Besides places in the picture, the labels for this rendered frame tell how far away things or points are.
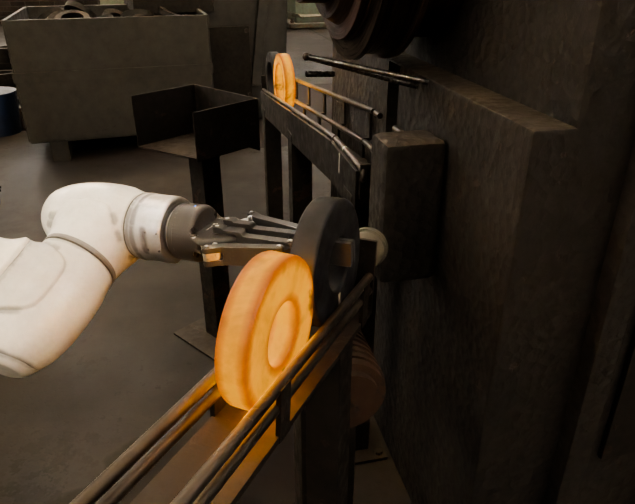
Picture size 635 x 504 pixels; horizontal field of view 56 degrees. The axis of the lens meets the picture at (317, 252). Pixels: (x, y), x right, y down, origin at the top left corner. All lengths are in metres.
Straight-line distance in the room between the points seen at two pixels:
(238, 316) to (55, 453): 1.12
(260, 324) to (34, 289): 0.32
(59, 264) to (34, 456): 0.90
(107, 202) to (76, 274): 0.11
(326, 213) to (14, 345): 0.38
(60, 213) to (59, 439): 0.88
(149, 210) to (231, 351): 0.31
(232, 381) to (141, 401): 1.14
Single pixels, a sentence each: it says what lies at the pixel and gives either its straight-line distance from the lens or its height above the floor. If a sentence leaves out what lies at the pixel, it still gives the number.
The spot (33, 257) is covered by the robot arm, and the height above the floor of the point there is 0.74.
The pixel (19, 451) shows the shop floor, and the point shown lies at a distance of 1.64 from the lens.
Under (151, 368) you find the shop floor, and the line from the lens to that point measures 1.77.
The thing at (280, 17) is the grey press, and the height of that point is 0.66.
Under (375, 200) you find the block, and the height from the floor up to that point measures 0.70.
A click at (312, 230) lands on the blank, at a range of 0.65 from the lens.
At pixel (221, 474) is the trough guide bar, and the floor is 0.69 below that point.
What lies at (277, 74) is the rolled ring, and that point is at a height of 0.68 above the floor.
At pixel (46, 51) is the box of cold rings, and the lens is 3.49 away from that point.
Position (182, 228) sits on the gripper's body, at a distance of 0.75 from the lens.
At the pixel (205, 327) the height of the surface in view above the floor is 0.01.
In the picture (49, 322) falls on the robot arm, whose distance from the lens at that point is 0.75.
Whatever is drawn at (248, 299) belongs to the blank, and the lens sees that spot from 0.52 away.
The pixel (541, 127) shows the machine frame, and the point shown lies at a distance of 0.76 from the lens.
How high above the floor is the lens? 1.06
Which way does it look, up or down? 27 degrees down
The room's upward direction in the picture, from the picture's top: straight up
